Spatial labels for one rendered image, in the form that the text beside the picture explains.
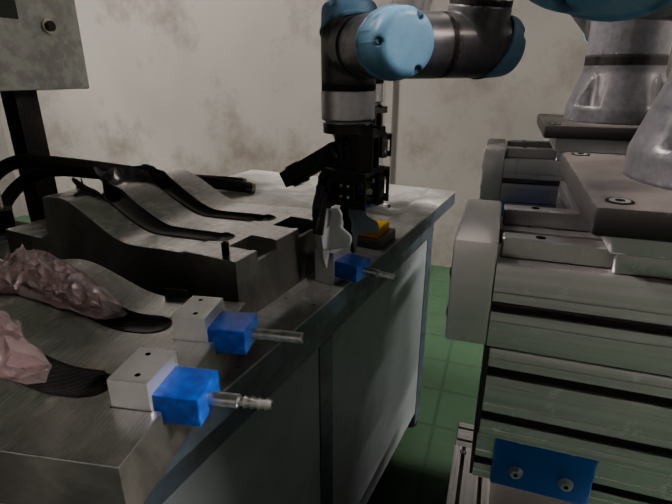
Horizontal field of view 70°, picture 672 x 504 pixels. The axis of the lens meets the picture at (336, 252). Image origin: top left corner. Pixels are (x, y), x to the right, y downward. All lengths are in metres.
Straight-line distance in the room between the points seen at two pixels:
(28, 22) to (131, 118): 2.28
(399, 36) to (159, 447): 0.45
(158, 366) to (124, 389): 0.03
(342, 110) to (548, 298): 0.38
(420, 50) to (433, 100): 2.23
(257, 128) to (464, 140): 1.27
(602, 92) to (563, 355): 0.54
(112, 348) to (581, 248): 0.44
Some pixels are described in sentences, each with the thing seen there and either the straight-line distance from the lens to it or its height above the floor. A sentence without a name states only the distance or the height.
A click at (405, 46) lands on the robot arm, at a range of 0.56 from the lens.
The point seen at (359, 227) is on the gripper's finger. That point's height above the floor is 0.88.
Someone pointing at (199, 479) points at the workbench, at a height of 0.65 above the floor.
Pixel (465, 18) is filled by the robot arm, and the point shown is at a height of 1.17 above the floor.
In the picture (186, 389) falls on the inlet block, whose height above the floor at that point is 0.87.
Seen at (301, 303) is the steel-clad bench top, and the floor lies 0.80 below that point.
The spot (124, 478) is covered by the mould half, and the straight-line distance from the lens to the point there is 0.41.
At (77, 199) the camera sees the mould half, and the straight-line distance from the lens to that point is 0.84.
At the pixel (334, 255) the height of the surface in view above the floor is 0.85.
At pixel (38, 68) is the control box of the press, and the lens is 1.47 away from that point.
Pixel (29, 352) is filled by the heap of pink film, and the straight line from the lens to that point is 0.52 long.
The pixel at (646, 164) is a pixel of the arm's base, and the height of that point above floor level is 1.05.
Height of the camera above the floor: 1.11
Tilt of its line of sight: 21 degrees down
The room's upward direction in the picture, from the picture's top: straight up
